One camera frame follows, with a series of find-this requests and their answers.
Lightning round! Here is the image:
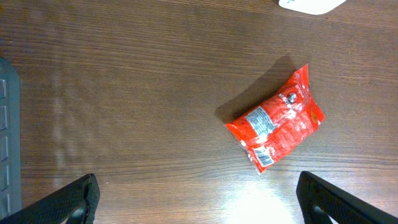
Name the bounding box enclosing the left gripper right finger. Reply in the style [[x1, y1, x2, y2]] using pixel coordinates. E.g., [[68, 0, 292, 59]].
[[296, 171, 397, 224]]

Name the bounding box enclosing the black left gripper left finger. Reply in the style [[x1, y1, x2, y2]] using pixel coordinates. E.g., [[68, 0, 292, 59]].
[[1, 174, 100, 224]]

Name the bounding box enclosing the orange snack bag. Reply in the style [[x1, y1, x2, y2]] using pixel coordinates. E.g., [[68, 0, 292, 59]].
[[226, 64, 325, 174]]

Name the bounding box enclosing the white barcode scanner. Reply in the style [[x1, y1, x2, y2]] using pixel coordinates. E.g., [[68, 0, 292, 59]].
[[279, 0, 346, 15]]

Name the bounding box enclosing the dark grey plastic basket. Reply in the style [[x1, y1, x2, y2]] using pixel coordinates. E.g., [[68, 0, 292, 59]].
[[1, 58, 22, 219]]

